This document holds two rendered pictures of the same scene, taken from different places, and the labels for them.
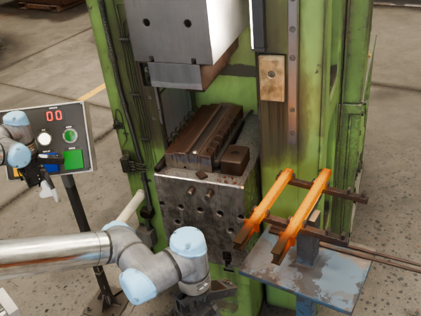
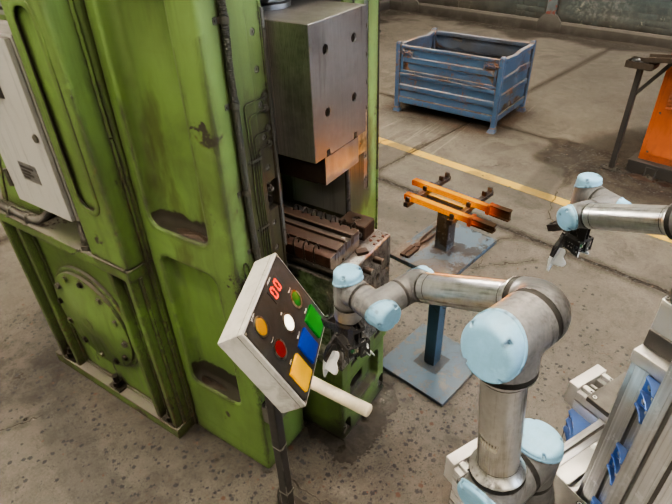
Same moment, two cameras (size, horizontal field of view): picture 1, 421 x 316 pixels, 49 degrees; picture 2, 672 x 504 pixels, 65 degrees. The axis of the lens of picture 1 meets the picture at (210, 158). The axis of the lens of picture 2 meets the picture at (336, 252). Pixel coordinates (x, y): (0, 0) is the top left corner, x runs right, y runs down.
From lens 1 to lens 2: 208 cm
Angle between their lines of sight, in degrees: 64
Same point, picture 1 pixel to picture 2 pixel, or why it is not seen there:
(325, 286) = (473, 244)
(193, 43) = (356, 116)
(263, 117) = (351, 176)
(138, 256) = (606, 197)
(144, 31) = (325, 123)
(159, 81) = (332, 174)
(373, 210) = not seen: hidden behind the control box
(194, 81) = (354, 156)
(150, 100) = (274, 225)
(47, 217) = not seen: outside the picture
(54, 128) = (284, 303)
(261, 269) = (449, 269)
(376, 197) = not seen: hidden behind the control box
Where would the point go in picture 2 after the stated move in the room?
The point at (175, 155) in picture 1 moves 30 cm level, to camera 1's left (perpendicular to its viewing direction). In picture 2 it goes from (337, 252) to (323, 307)
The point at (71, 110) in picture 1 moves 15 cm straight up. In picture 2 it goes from (278, 270) to (272, 225)
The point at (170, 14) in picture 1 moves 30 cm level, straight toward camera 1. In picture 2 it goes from (344, 93) to (443, 94)
